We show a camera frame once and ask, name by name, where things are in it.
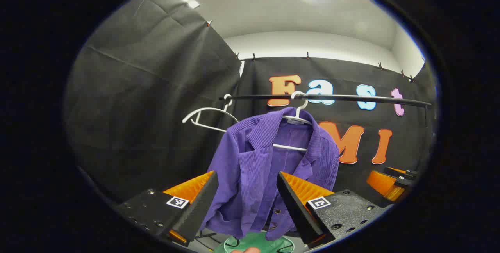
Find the purple corduroy jacket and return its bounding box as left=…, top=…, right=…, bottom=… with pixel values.
left=200, top=107, right=340, bottom=241

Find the row of backdrop clips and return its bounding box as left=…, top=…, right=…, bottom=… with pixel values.
left=206, top=20, right=415, bottom=83

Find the white clothes hanger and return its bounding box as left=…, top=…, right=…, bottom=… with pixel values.
left=182, top=94, right=239, bottom=133
left=273, top=91, right=313, bottom=152

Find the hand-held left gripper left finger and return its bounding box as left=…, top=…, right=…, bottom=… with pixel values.
left=114, top=170, right=219, bottom=247

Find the black clothes rack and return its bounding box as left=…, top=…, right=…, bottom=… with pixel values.
left=218, top=94, right=433, bottom=128

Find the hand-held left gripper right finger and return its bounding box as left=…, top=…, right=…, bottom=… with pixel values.
left=276, top=171, right=392, bottom=248

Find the green mesh laundry hamper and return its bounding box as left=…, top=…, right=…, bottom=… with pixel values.
left=213, top=232, right=295, bottom=253

